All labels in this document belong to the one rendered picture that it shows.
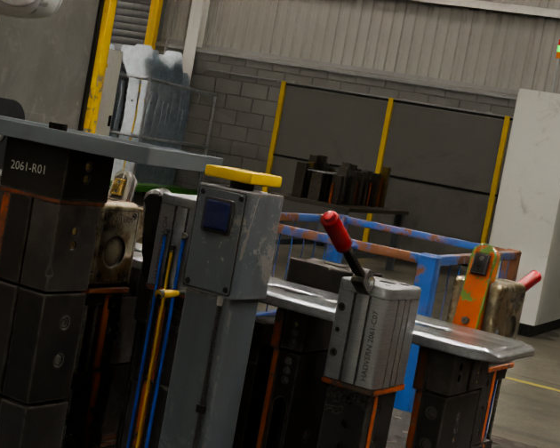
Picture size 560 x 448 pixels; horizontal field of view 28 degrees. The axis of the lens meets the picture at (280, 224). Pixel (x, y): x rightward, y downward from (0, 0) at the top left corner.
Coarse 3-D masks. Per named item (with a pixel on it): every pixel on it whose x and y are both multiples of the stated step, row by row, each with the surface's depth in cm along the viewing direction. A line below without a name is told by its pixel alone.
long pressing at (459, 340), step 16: (272, 288) 151; (288, 288) 155; (304, 288) 157; (272, 304) 143; (288, 304) 142; (304, 304) 141; (320, 304) 141; (336, 304) 147; (416, 320) 145; (432, 320) 148; (416, 336) 133; (432, 336) 132; (448, 336) 136; (464, 336) 138; (480, 336) 141; (496, 336) 144; (448, 352) 131; (464, 352) 130; (480, 352) 129; (496, 352) 132; (512, 352) 135; (528, 352) 139
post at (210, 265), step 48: (240, 192) 114; (192, 240) 117; (240, 240) 114; (192, 288) 116; (240, 288) 115; (192, 336) 117; (240, 336) 117; (192, 384) 117; (240, 384) 119; (192, 432) 116
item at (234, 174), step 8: (208, 168) 116; (216, 168) 116; (224, 168) 115; (232, 168) 116; (216, 176) 116; (224, 176) 115; (232, 176) 115; (240, 176) 114; (248, 176) 114; (256, 176) 114; (264, 176) 115; (272, 176) 117; (232, 184) 117; (240, 184) 116; (248, 184) 116; (256, 184) 114; (264, 184) 116; (272, 184) 117; (280, 184) 118
